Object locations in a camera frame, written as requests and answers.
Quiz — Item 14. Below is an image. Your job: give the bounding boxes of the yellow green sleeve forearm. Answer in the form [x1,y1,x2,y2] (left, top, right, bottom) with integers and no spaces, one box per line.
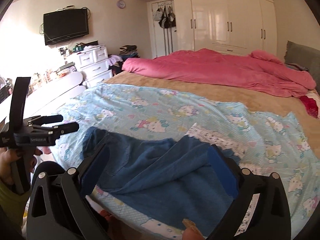
[1,181,30,231]

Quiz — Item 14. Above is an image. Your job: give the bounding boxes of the black wall television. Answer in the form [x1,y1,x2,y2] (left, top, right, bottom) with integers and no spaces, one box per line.
[43,8,89,46]

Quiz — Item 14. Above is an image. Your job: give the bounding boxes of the purple wall clock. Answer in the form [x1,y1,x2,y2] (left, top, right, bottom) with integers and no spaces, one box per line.
[117,0,126,9]

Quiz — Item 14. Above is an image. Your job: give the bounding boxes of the right hand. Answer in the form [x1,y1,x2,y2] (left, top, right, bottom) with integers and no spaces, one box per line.
[182,219,205,240]

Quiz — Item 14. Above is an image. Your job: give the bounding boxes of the pink plush blanket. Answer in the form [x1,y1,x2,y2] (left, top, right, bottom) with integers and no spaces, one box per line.
[123,49,316,98]

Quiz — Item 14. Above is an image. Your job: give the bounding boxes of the pile of folded clothes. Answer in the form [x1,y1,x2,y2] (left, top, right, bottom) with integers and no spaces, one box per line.
[119,45,139,60]

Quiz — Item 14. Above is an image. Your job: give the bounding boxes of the light blue cartoon cat sheet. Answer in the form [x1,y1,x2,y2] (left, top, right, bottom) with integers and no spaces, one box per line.
[51,83,319,236]

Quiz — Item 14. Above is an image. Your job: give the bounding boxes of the grey quilted headboard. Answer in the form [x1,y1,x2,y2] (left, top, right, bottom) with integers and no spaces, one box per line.
[284,41,320,93]

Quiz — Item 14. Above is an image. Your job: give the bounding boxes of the white glossy wardrobe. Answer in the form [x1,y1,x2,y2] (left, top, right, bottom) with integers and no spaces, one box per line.
[134,0,278,55]

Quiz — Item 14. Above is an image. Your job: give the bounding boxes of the white drawer cabinet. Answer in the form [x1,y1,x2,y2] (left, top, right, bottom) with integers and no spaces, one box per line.
[67,44,113,88]

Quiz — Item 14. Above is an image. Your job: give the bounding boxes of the blue denim pants lace hem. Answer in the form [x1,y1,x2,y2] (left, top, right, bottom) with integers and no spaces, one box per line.
[82,127,244,235]

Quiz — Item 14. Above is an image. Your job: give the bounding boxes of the left hand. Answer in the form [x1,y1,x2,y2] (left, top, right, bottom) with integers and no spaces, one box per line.
[0,146,43,185]

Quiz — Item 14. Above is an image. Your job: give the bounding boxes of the red floral pillow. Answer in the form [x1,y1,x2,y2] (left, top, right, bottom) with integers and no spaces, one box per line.
[299,95,319,119]

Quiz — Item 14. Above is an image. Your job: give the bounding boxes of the tan bed cover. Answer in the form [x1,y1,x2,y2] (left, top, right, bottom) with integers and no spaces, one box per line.
[105,72,320,157]

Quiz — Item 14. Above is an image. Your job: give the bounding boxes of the hanging bags on door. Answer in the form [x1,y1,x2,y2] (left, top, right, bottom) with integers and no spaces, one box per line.
[152,6,176,29]

